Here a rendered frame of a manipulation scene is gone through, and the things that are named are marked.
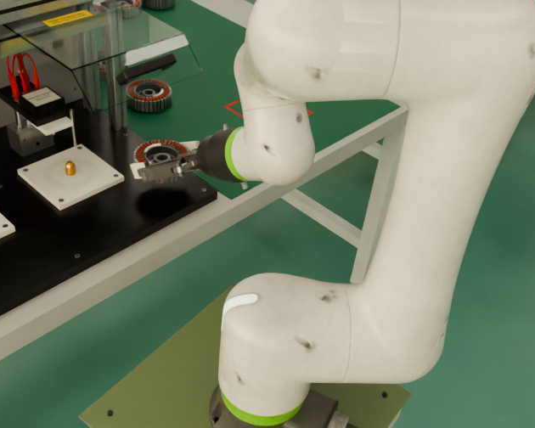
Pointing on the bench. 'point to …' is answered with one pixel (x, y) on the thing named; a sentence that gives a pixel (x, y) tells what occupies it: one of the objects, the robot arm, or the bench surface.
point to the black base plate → (64, 264)
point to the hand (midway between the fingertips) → (162, 160)
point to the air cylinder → (27, 138)
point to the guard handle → (145, 68)
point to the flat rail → (4, 47)
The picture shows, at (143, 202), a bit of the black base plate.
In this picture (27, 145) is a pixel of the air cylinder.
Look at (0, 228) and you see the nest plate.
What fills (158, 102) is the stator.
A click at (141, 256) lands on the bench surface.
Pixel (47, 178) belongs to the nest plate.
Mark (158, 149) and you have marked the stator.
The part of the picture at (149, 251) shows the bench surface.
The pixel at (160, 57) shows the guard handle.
